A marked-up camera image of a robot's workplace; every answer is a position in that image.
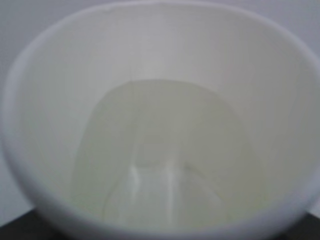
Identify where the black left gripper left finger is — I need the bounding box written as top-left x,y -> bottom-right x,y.
0,210 -> 60,240

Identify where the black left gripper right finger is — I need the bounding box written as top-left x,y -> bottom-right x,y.
279,213 -> 320,240

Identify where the white paper cup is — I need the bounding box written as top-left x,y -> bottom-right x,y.
0,0 -> 320,240

